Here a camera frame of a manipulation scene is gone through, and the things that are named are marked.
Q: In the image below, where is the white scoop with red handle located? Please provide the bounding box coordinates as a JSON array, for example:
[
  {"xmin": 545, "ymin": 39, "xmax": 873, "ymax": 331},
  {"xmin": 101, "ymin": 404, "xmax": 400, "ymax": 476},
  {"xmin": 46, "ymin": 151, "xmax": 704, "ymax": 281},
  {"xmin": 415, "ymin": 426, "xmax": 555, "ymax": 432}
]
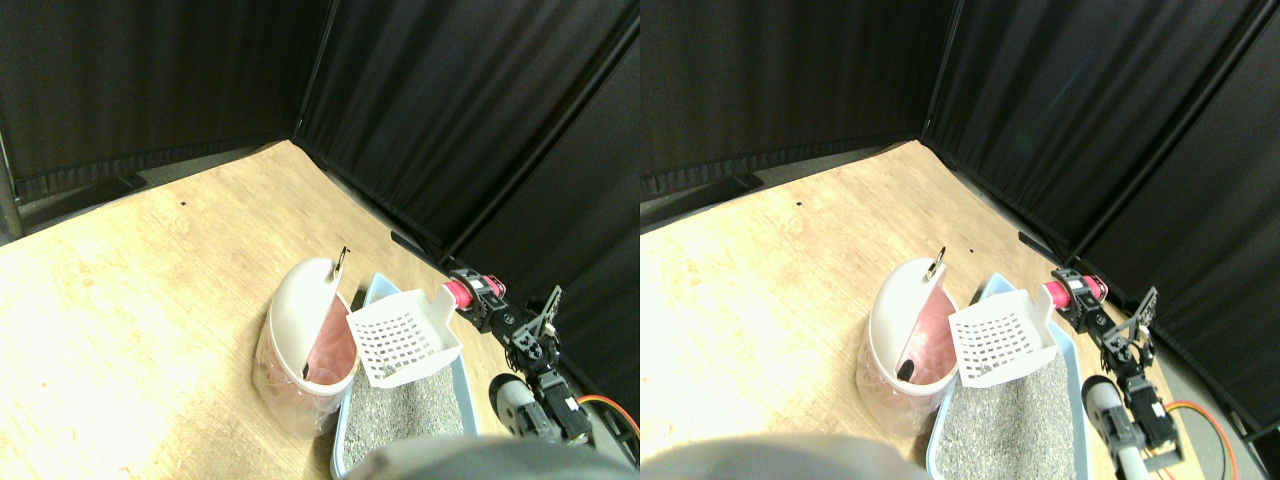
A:
[
  {"xmin": 948, "ymin": 275, "xmax": 1107, "ymax": 390},
  {"xmin": 346, "ymin": 275, "xmax": 501, "ymax": 390}
]

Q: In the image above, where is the curtain stand foot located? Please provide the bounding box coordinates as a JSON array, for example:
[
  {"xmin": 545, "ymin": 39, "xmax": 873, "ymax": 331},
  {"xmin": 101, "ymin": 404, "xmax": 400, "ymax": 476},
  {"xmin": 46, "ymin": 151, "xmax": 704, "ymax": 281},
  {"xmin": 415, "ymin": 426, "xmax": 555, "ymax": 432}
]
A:
[
  {"xmin": 700, "ymin": 172, "xmax": 766, "ymax": 198},
  {"xmin": 1016, "ymin": 230, "xmax": 1063, "ymax": 263},
  {"xmin": 388, "ymin": 230, "xmax": 453, "ymax": 273}
]

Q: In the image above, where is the blue litter tray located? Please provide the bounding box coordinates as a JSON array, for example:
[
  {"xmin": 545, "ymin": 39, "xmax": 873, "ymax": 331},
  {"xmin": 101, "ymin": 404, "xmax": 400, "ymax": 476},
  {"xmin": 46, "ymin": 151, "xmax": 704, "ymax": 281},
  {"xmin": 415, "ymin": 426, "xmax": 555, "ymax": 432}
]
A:
[
  {"xmin": 925, "ymin": 272, "xmax": 1091, "ymax": 480},
  {"xmin": 330, "ymin": 272, "xmax": 481, "ymax": 480}
]

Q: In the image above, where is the white bin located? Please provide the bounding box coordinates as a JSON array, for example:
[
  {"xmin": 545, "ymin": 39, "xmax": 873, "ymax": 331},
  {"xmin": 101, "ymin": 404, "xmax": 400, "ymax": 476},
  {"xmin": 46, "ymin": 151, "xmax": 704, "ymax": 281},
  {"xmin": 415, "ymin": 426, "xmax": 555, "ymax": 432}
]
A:
[
  {"xmin": 252, "ymin": 247, "xmax": 361, "ymax": 441},
  {"xmin": 856, "ymin": 247, "xmax": 963, "ymax": 437}
]

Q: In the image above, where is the black bracket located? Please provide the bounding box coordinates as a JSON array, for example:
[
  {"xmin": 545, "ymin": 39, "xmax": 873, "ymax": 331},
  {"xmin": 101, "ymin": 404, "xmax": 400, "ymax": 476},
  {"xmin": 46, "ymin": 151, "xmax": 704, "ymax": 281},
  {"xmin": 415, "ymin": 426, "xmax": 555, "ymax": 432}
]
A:
[
  {"xmin": 515, "ymin": 285, "xmax": 564, "ymax": 351},
  {"xmin": 1112, "ymin": 286, "xmax": 1161, "ymax": 349}
]

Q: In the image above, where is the orange wire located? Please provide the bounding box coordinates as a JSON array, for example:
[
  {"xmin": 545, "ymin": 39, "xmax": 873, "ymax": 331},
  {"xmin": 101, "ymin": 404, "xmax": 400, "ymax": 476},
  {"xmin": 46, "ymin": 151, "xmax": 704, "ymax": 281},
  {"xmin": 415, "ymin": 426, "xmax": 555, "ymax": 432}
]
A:
[
  {"xmin": 1163, "ymin": 400, "xmax": 1241, "ymax": 480},
  {"xmin": 578, "ymin": 394, "xmax": 640, "ymax": 438}
]

